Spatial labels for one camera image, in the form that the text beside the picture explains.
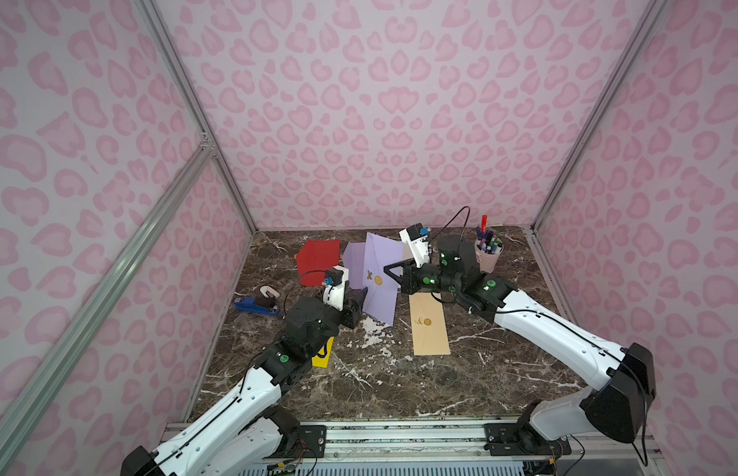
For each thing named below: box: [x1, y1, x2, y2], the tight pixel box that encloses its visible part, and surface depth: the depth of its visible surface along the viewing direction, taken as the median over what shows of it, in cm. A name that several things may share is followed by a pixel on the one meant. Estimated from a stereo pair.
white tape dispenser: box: [259, 284, 281, 299], surface depth 102 cm
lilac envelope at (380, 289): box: [363, 232, 404, 328], surface depth 73 cm
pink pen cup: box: [474, 228, 504, 274], surface depth 102 cm
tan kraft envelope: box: [408, 291, 452, 357], surface depth 95 cm
